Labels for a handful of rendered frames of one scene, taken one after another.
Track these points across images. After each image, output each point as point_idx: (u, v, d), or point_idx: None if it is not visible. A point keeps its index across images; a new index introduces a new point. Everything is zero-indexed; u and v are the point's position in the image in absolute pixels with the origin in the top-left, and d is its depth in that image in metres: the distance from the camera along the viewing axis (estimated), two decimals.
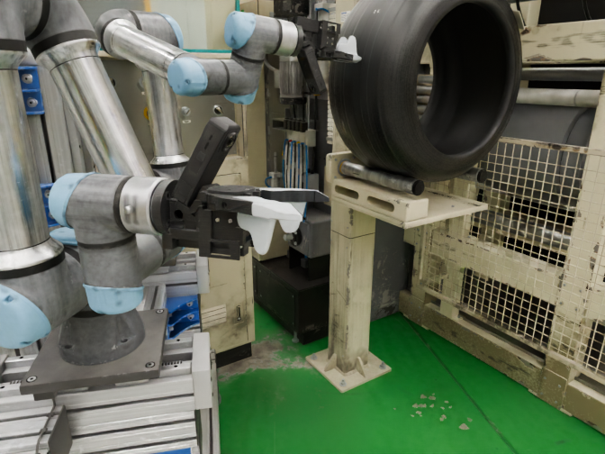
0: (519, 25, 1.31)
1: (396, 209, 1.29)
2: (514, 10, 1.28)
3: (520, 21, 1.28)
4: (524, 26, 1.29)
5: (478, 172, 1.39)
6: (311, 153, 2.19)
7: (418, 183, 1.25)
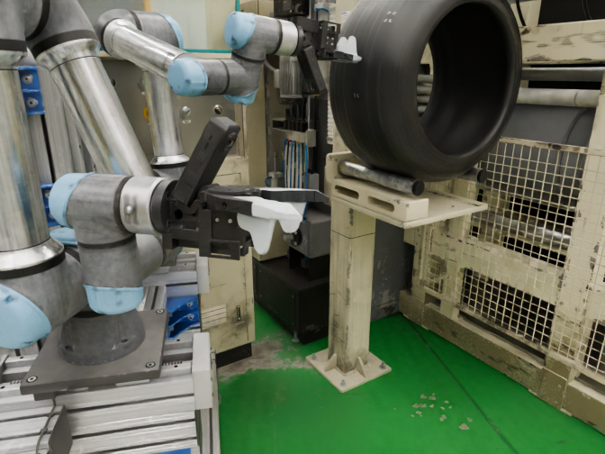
0: None
1: (396, 209, 1.29)
2: None
3: None
4: None
5: (483, 181, 1.42)
6: (311, 153, 2.19)
7: (419, 194, 1.26)
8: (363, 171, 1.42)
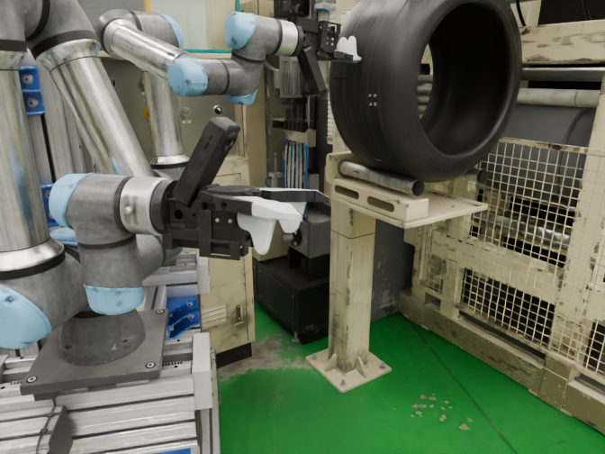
0: None
1: (396, 209, 1.29)
2: None
3: None
4: None
5: (478, 172, 1.39)
6: (311, 153, 2.19)
7: (419, 182, 1.25)
8: None
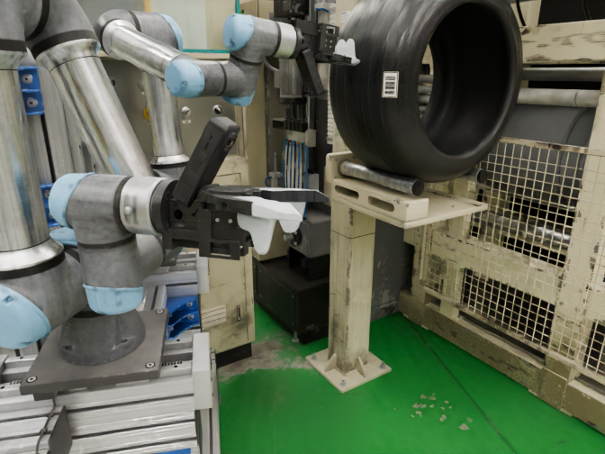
0: (387, 74, 1.10)
1: (396, 209, 1.28)
2: (389, 96, 1.11)
3: (395, 84, 1.09)
4: (397, 75, 1.08)
5: (480, 169, 1.39)
6: (311, 153, 2.19)
7: (421, 182, 1.25)
8: None
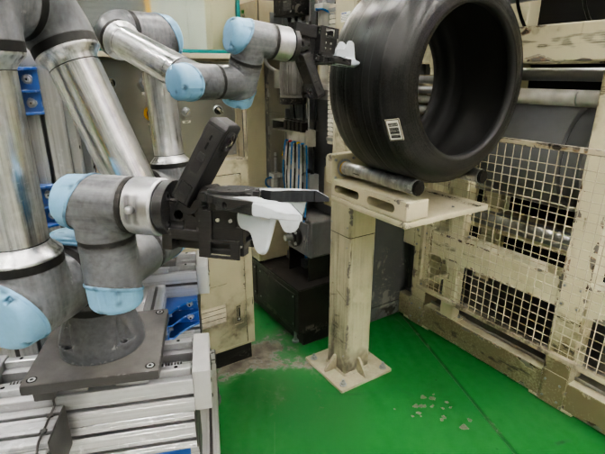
0: (389, 122, 1.14)
1: (396, 209, 1.28)
2: (396, 140, 1.16)
3: (399, 128, 1.14)
4: (398, 122, 1.12)
5: (477, 175, 1.39)
6: (311, 153, 2.19)
7: (418, 183, 1.25)
8: None
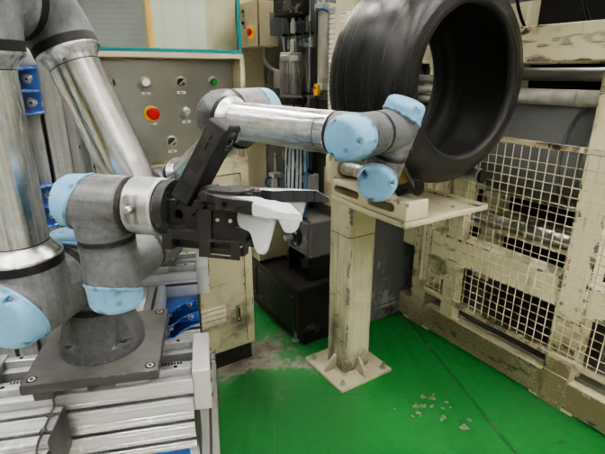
0: None
1: (396, 209, 1.28)
2: None
3: None
4: None
5: (483, 169, 1.40)
6: (311, 153, 2.19)
7: (423, 186, 1.26)
8: None
